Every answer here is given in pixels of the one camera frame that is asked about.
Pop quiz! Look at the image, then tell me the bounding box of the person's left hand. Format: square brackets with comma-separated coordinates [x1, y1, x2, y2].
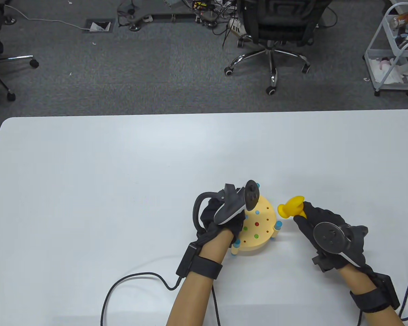
[197, 197, 246, 247]

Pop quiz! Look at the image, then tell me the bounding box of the person's right hand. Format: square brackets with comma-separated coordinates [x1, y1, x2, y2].
[293, 201, 374, 272]

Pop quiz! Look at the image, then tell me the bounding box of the grey tracking controller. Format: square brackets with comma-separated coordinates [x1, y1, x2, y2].
[312, 222, 368, 267]
[193, 180, 260, 235]

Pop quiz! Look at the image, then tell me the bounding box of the yellow round tap bench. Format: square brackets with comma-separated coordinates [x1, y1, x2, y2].
[231, 195, 283, 256]

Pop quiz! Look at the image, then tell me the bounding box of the yellow toy hammer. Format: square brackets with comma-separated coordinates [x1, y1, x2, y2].
[278, 196, 307, 219]

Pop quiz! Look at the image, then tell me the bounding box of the person's right forearm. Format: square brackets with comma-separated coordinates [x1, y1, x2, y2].
[340, 263, 406, 326]

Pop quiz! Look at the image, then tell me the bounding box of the person's left forearm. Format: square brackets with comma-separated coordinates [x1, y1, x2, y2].
[166, 228, 235, 326]

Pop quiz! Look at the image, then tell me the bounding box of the white crumpled cloth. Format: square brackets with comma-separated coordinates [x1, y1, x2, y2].
[369, 57, 408, 85]

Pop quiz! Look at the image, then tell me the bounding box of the black mesh office chair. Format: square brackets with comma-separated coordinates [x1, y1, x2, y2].
[224, 0, 334, 95]

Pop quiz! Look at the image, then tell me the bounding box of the floor outlet box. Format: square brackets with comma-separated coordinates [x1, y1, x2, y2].
[84, 19, 115, 33]

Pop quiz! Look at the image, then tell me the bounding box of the black wrist strap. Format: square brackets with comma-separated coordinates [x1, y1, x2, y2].
[176, 243, 223, 279]
[350, 275, 401, 313]

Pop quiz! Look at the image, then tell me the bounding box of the white wire cart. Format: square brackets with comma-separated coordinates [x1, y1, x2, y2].
[363, 3, 408, 96]

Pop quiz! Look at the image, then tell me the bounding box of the tangle of black cables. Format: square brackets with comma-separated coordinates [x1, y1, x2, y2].
[117, 0, 247, 48]

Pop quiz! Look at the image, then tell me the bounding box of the white floor cable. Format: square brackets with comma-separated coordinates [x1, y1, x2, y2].
[3, 4, 89, 32]

